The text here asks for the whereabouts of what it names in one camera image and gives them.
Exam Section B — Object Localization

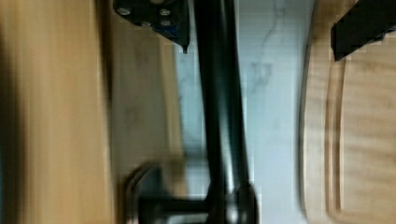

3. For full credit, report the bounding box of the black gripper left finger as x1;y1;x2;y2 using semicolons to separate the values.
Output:
113;0;191;54

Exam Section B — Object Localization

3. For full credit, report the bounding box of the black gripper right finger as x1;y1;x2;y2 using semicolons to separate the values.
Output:
331;0;396;61

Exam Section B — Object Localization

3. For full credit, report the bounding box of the large bamboo cutting board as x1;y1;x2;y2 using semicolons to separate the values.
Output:
299;0;396;224

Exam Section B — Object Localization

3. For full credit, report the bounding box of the black drawer handle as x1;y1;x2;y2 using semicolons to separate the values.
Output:
124;0;260;224

